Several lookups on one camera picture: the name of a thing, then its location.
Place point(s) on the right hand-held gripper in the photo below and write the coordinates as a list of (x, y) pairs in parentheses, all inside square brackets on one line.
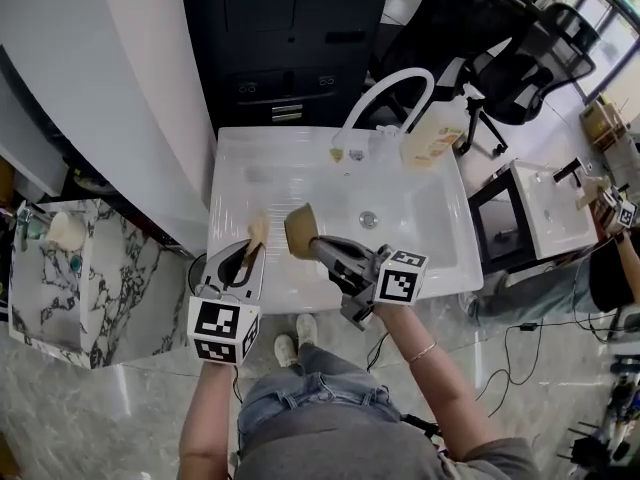
[(397, 283)]

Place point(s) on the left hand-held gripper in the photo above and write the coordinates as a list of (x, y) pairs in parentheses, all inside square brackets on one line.
[(220, 323)]

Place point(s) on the yellow sponge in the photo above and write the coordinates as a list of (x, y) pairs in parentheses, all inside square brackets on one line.
[(260, 230)]

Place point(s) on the brown bowl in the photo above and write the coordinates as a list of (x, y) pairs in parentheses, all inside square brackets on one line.
[(300, 230)]

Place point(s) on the person's left forearm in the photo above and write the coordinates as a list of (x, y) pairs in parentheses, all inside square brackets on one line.
[(205, 418)]

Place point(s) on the person's right forearm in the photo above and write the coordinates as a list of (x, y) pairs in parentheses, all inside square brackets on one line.
[(440, 398)]

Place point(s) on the black waste bin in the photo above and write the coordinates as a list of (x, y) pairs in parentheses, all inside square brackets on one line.
[(196, 270)]

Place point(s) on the metal sink drain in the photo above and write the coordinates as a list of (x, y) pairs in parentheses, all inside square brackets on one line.
[(368, 218)]

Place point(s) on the person's right white shoe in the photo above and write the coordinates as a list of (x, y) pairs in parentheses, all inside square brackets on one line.
[(306, 328)]

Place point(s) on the person's white shoe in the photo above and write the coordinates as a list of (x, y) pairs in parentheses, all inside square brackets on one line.
[(284, 350), (306, 328)]

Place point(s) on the large white ceramic sink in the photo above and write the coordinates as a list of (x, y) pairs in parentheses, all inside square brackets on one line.
[(425, 218)]

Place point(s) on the person's left white shoe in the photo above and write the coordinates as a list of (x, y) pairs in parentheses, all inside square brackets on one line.
[(284, 350)]

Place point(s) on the marble pattern sink cabinet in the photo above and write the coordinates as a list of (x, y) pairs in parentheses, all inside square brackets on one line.
[(100, 278)]

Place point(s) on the orange label soap pump bottle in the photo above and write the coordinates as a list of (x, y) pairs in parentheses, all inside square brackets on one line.
[(430, 140)]

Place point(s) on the person's blue jeans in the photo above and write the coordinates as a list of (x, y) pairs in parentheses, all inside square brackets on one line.
[(310, 398)]

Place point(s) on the beige cup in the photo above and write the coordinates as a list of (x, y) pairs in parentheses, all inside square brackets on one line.
[(65, 230)]

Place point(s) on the white gooseneck faucet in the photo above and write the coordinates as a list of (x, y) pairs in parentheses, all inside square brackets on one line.
[(415, 75)]

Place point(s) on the person's grey shirt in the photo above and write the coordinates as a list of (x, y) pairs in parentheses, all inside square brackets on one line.
[(350, 453)]

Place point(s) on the small white sink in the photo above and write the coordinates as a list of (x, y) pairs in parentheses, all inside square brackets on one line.
[(555, 213)]

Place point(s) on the tall black machine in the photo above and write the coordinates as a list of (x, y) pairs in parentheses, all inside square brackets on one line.
[(280, 43)]

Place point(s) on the black faucet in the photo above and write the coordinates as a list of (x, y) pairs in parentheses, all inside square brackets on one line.
[(567, 170)]

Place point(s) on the black mesh office chair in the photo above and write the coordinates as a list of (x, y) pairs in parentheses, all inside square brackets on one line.
[(525, 88)]

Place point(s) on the beige scrubbing stick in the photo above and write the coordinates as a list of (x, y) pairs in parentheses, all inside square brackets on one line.
[(590, 190)]

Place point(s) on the black high-back office chair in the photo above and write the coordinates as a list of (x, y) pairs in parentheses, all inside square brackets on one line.
[(450, 18)]

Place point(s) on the black sink frame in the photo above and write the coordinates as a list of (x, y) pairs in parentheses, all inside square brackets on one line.
[(480, 238)]

